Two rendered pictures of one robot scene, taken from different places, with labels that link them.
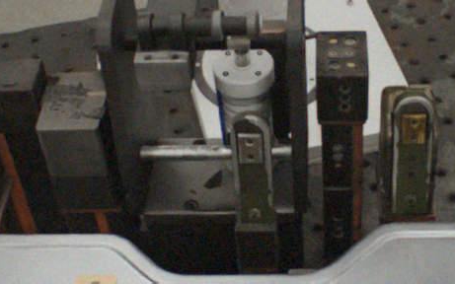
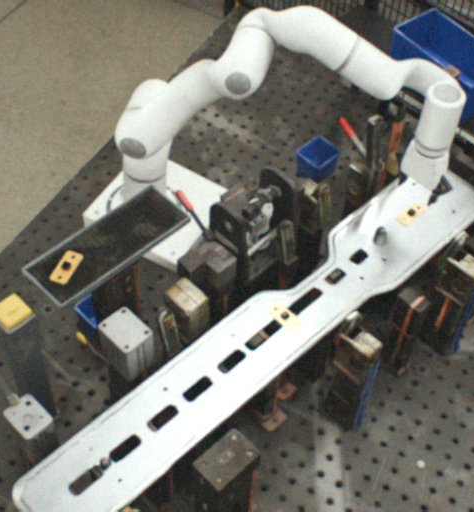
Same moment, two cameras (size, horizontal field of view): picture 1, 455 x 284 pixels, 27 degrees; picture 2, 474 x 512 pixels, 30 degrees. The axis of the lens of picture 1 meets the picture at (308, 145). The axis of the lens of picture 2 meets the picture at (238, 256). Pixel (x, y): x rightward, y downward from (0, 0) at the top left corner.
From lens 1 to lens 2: 1.54 m
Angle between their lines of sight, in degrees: 33
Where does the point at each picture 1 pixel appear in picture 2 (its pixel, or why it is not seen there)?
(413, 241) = (341, 232)
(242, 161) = (288, 239)
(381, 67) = (191, 179)
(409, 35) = (174, 157)
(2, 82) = (193, 264)
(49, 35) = (6, 259)
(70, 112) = (220, 260)
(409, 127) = (325, 196)
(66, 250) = (252, 306)
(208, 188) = (254, 260)
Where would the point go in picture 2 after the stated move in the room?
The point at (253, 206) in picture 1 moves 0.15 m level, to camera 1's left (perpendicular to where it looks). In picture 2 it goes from (289, 253) to (247, 288)
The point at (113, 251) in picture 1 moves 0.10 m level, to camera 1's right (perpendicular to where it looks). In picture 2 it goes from (265, 296) to (294, 273)
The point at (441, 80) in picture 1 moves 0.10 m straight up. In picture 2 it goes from (210, 170) to (210, 147)
